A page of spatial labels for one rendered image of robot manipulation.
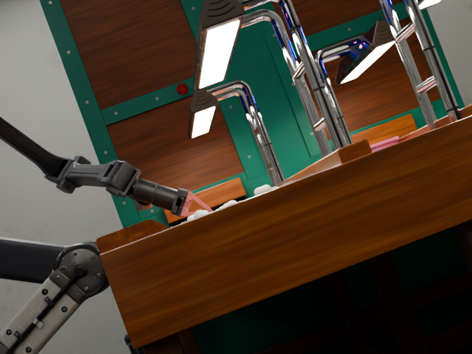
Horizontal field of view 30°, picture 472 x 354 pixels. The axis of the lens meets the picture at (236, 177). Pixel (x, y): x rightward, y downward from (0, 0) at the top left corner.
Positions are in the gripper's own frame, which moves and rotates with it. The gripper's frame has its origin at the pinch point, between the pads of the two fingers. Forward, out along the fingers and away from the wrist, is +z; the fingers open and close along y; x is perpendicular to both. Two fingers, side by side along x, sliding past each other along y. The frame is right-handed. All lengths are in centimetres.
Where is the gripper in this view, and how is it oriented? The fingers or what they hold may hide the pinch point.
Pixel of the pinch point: (208, 211)
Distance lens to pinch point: 227.4
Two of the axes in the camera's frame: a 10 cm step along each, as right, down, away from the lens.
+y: -0.5, 0.8, 10.0
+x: -3.0, 9.5, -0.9
